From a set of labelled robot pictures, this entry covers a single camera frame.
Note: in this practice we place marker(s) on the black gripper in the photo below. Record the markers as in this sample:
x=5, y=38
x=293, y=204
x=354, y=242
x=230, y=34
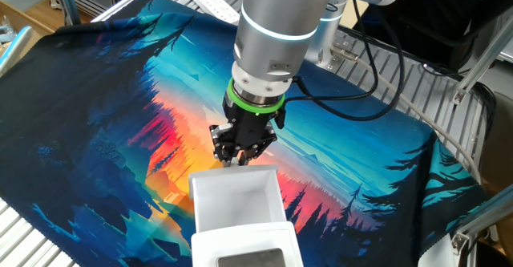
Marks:
x=248, y=128

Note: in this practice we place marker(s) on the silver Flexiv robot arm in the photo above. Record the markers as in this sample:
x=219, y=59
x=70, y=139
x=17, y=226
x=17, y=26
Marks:
x=280, y=18

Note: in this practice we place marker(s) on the white drawer cabinet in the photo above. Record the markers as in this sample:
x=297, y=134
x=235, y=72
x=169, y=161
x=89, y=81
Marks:
x=208, y=243

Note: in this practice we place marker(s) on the white power strip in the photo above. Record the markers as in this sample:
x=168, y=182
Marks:
x=212, y=2

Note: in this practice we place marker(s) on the colourful sunset forest cloth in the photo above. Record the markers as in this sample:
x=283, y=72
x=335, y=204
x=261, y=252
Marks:
x=100, y=118

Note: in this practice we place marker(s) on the wooden crate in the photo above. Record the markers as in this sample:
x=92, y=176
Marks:
x=24, y=20

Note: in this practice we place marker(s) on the brown panel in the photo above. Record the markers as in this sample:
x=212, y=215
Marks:
x=499, y=146

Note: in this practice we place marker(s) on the clear plastic bag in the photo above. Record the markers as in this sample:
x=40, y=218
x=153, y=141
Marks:
x=6, y=30

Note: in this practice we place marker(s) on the grey aluminium frame rack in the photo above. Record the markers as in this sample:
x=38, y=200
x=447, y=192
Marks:
x=68, y=2

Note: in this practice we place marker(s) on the silver rounded rail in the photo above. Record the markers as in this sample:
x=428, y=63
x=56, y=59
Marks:
x=14, y=50

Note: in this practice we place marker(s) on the aluminium frame profile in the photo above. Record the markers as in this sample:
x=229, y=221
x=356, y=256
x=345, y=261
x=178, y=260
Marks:
x=489, y=215
x=481, y=64

